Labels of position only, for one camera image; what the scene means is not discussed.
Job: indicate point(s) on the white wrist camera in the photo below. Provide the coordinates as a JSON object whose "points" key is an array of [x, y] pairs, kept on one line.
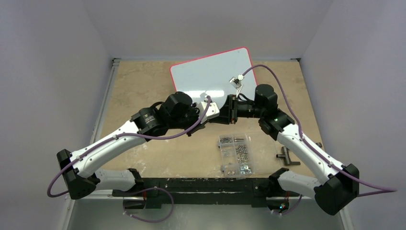
{"points": [[208, 112], [236, 82]]}

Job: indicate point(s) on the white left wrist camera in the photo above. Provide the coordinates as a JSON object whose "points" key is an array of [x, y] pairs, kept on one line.
{"points": [[208, 112]]}

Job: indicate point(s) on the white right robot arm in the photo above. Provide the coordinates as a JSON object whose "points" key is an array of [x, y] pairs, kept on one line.
{"points": [[333, 185]]}

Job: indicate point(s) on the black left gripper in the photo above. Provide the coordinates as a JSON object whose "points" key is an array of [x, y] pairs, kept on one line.
{"points": [[196, 127]]}

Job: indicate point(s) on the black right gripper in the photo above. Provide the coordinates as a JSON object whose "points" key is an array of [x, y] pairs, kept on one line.
{"points": [[232, 109]]}

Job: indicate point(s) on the clear screw organizer box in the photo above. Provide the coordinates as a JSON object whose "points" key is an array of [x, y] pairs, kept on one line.
{"points": [[236, 155]]}

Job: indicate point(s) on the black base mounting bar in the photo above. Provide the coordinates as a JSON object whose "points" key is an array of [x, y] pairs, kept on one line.
{"points": [[154, 192]]}

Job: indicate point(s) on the black metal bracket tool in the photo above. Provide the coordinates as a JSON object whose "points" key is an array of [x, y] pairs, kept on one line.
{"points": [[285, 156]]}

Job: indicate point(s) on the aluminium table frame rail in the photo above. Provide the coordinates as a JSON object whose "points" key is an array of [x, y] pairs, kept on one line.
{"points": [[96, 135]]}

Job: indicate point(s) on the pink framed whiteboard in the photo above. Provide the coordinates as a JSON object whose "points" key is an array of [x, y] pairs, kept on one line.
{"points": [[210, 75]]}

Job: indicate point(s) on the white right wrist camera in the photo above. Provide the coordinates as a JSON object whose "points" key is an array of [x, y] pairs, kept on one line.
{"points": [[236, 82]]}

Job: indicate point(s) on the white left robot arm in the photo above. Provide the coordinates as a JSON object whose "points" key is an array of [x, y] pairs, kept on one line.
{"points": [[82, 169]]}

